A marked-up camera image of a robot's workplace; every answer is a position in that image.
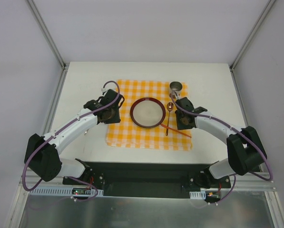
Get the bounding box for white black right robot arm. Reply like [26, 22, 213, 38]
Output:
[172, 97, 273, 188]

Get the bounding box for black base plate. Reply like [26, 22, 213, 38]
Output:
[62, 161, 231, 199]

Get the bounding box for aluminium rail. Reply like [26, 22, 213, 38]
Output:
[40, 63, 69, 136]
[229, 67, 263, 171]
[26, 169, 277, 192]

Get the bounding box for aluminium right side rail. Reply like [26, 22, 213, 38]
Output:
[229, 67, 263, 171]

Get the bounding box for white cable duct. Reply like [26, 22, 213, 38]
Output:
[189, 190, 206, 200]
[30, 187, 104, 197]

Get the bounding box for aluminium frame post left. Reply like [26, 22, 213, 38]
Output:
[25, 0, 66, 69]

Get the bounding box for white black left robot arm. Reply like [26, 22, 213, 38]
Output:
[24, 89, 125, 185]

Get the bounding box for red rimmed cream plate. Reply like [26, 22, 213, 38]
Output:
[130, 97, 166, 129]

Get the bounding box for aluminium frame post right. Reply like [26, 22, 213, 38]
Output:
[229, 0, 277, 72]

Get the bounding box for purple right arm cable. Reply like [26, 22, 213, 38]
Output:
[169, 89, 274, 207]

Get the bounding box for orange chopsticks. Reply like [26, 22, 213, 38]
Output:
[160, 123, 192, 138]

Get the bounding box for aluminium front rail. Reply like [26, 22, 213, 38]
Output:
[26, 169, 277, 192]

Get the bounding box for metal cup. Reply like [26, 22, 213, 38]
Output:
[169, 81, 183, 99]

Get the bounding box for aluminium frame post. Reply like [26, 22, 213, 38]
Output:
[229, 0, 277, 72]
[25, 0, 66, 69]

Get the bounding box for copper spoon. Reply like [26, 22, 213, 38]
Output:
[166, 102, 174, 136]

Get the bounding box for left white cable duct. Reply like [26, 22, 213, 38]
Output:
[30, 187, 104, 197]

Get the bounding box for right white cable duct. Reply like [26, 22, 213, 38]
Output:
[189, 190, 206, 200]

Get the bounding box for yellow white checkered cloth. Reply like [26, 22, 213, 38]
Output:
[106, 79, 193, 151]

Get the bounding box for aluminium left side rail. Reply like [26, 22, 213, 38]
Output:
[40, 63, 69, 136]

